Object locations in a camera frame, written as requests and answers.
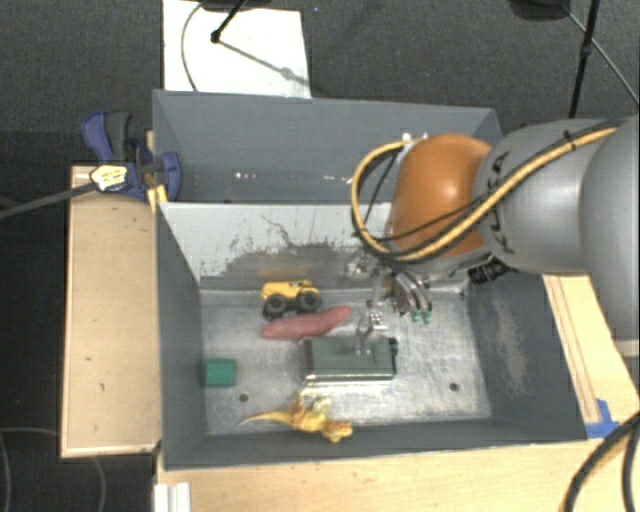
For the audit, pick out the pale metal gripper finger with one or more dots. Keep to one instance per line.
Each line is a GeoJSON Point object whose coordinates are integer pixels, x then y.
{"type": "Point", "coordinates": [361, 339]}
{"type": "Point", "coordinates": [377, 321]}

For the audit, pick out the dark green flat block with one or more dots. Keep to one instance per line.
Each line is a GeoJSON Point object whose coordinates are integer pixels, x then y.
{"type": "Point", "coordinates": [340, 362]}

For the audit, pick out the pink toy sweet potato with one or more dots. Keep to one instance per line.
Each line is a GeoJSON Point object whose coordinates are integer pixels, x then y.
{"type": "Point", "coordinates": [310, 324]}

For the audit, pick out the grey metal bin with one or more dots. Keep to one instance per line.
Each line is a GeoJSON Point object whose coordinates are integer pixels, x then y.
{"type": "Point", "coordinates": [430, 360]}

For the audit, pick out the yellow toy truck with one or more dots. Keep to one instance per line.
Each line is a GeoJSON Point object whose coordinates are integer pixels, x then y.
{"type": "Point", "coordinates": [290, 299]}

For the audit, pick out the yellow toy dinosaur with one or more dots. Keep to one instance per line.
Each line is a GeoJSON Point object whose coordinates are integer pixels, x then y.
{"type": "Point", "coordinates": [312, 422]}

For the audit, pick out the small green block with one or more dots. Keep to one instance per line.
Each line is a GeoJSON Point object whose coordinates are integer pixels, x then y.
{"type": "Point", "coordinates": [219, 372]}

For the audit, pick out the pale wood flat board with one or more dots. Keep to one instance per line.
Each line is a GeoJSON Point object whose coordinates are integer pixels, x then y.
{"type": "Point", "coordinates": [112, 320]}

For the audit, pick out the black cylinder on white bracket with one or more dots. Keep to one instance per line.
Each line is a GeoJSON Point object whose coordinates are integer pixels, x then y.
{"type": "Point", "coordinates": [487, 273]}

